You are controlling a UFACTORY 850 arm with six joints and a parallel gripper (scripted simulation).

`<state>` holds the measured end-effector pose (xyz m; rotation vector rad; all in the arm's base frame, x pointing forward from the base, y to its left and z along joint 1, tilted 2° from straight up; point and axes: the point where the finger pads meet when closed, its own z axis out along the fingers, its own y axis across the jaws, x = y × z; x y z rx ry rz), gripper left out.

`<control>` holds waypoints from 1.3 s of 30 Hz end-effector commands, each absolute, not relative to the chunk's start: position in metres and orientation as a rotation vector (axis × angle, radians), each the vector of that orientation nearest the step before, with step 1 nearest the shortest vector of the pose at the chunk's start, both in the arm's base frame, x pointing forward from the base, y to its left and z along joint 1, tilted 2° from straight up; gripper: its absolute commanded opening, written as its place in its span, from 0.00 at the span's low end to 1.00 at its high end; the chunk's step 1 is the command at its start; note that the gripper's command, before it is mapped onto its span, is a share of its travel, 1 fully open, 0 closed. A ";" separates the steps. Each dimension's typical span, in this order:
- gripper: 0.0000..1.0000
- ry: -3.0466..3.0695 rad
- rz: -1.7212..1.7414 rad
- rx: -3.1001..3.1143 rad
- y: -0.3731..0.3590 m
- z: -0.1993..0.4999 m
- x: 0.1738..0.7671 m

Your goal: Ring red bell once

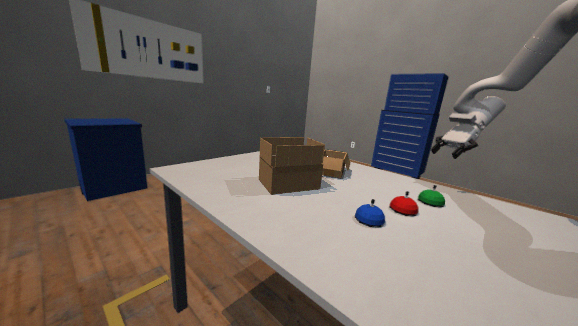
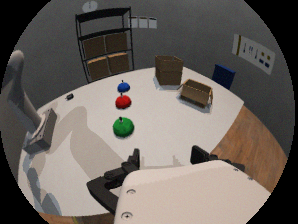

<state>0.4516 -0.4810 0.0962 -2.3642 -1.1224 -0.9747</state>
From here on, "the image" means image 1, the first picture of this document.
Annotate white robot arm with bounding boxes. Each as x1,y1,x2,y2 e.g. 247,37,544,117
449,0,578,132

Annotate green bell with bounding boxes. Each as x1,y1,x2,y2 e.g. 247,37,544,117
418,185,445,207

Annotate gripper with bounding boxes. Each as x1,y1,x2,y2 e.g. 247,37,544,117
431,123,480,159

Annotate brown cardboard box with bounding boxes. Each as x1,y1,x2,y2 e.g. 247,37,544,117
322,149,350,178
259,137,324,195

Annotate blue bell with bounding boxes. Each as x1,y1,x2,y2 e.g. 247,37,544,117
355,199,385,228

